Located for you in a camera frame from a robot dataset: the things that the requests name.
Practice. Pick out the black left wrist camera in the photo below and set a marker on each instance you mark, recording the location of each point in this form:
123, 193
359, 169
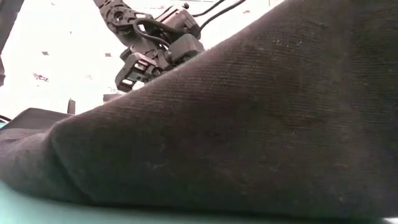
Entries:
178, 21

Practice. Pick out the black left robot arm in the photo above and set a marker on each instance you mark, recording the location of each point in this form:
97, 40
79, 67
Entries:
119, 17

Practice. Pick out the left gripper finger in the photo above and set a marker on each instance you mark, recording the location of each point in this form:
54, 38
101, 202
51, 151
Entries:
136, 70

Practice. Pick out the black towel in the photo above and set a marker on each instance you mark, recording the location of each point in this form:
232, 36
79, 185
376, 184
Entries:
236, 130

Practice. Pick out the green table mat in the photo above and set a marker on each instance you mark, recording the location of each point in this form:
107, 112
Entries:
31, 211

